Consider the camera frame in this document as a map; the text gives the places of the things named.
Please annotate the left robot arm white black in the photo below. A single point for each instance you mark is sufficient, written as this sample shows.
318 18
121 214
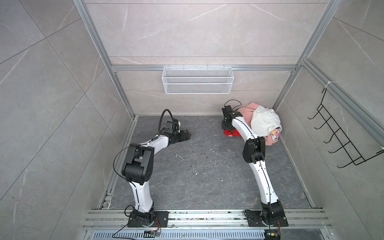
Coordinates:
138 167

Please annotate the red cloth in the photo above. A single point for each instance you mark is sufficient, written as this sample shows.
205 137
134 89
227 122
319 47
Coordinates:
233 133

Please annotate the black wire hook rack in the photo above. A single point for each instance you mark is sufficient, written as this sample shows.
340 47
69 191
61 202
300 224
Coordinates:
345 144

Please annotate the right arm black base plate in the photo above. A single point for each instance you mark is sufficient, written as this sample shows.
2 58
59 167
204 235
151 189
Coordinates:
252 217

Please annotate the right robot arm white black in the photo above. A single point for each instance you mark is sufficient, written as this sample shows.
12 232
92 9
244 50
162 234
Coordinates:
254 154

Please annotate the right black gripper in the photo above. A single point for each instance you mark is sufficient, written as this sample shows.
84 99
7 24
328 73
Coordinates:
224 127

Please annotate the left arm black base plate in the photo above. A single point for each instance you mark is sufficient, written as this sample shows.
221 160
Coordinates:
162 219

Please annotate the aluminium rail base frame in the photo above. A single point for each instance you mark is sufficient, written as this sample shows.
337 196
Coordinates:
220 224

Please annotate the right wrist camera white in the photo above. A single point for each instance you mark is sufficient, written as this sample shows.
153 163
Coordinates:
227 111

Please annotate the white wire mesh basket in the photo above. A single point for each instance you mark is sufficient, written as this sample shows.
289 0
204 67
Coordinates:
197 80

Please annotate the printed pink white cloth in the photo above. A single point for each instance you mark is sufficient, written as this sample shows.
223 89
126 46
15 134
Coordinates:
275 135

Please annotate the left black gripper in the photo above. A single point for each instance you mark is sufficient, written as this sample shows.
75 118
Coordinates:
184 138

